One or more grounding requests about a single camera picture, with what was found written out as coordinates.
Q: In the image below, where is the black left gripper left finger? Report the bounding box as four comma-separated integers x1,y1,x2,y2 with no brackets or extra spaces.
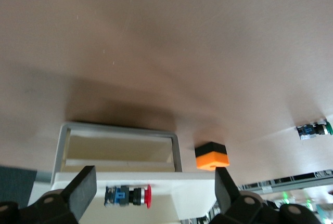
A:
0,165,98,224

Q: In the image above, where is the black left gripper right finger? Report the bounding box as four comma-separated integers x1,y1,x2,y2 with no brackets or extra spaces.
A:
211,167,325,224

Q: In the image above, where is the orange button enclosure box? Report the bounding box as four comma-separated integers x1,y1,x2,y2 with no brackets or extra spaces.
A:
194,141,232,171

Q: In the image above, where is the red mushroom push button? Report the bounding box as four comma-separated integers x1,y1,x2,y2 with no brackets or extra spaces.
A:
104,183,153,209

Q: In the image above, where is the aluminium frame profile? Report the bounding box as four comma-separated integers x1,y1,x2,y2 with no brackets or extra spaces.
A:
238,168,333,196

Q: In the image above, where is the green mushroom push button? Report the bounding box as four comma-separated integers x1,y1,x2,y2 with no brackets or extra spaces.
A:
296,118,333,141

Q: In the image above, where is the cream cabinet drawer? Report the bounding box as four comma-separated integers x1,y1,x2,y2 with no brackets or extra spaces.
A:
68,135,173,162
50,170,217,224
64,159,174,173

